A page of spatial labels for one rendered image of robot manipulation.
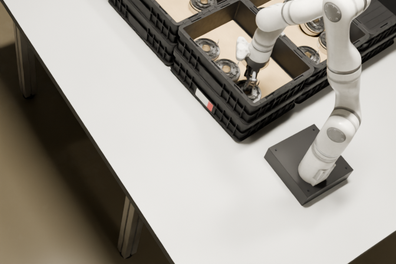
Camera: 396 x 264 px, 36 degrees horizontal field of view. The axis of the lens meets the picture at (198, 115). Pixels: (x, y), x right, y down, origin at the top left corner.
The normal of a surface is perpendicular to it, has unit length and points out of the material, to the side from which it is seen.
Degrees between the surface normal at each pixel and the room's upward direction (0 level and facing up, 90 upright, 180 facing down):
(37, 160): 0
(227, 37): 0
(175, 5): 0
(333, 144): 93
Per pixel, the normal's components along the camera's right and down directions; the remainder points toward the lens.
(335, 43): -0.62, 0.62
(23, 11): 0.17, -0.56
